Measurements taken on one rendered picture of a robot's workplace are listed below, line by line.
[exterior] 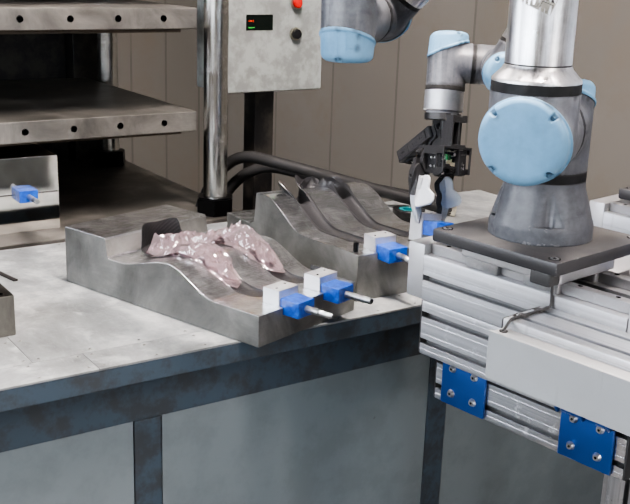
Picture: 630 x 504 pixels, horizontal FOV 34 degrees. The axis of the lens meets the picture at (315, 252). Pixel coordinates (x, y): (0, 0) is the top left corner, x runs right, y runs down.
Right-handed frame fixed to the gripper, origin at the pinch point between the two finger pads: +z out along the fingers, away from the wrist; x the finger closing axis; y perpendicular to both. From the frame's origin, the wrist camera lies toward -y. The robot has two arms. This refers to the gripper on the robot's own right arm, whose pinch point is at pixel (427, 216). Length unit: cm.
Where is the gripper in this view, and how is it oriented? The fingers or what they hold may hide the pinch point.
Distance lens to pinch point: 199.3
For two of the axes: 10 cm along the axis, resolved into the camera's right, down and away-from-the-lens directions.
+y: 5.6, 1.1, -8.2
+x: 8.3, 0.1, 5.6
